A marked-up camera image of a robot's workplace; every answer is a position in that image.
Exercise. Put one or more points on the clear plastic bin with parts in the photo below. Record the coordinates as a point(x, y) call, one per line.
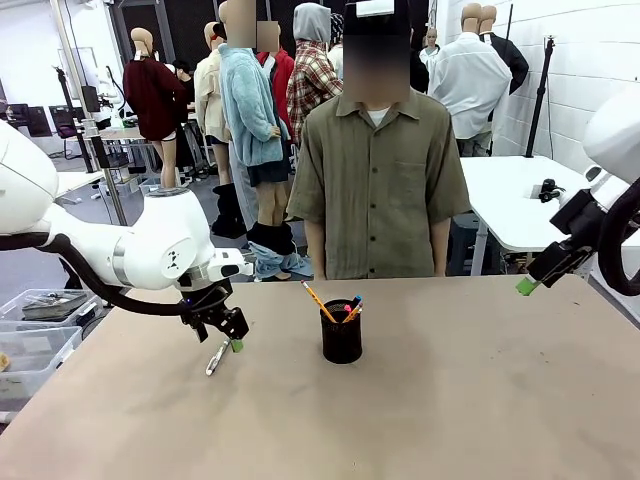
point(50, 305)

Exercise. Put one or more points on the person's left forearm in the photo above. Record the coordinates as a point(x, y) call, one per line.
point(440, 247)

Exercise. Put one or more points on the black mesh pen holder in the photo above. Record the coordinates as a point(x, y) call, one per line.
point(341, 337)

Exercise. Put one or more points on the clear plastic storage bin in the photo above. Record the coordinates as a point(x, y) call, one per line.
point(30, 355)

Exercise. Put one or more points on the white pen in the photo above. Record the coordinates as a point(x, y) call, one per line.
point(216, 360)

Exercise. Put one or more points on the metal support column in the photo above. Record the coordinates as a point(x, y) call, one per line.
point(80, 75)

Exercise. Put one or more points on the red hoodie mannequin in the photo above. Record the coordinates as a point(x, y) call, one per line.
point(280, 75)

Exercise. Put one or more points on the plaid shirt hooded mannequin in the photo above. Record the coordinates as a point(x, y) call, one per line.
point(312, 75)

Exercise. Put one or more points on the white table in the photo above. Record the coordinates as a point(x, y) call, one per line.
point(75, 182)
point(515, 200)

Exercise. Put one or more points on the maroon sweater mannequin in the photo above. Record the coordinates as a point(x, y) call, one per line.
point(152, 100)

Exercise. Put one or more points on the black webcam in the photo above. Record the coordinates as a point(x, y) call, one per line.
point(549, 190)

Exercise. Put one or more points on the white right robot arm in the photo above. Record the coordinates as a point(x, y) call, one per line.
point(615, 135)

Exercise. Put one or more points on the person in olive shirt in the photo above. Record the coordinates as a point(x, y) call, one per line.
point(375, 175)

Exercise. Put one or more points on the light blue fleece mannequin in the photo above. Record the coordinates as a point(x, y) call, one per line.
point(247, 115)

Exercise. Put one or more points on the black suit mannequin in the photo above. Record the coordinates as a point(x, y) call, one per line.
point(515, 60)

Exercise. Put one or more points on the black coat mannequin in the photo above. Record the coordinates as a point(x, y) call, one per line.
point(419, 70)

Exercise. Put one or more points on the white shirt mannequin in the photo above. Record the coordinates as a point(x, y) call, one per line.
point(467, 85)

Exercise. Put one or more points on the patterned headscarf mannequin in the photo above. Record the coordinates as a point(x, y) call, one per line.
point(338, 30)

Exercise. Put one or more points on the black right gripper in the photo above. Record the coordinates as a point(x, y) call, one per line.
point(577, 215)

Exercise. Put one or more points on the small distant mannequin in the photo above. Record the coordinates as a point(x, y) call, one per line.
point(431, 42)

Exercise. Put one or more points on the grey workbench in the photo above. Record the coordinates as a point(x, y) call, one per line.
point(120, 134)

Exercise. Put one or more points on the person's right forearm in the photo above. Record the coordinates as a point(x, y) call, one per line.
point(315, 250)

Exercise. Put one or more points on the black light stand tripod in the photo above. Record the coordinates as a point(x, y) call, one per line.
point(539, 100)

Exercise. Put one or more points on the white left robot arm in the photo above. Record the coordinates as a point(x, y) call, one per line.
point(150, 240)

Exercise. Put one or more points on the black camera tripod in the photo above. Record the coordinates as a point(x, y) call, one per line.
point(70, 115)

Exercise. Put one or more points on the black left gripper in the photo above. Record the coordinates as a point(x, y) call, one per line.
point(210, 307)

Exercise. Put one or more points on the cream shirt mannequin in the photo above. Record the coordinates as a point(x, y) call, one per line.
point(207, 100)

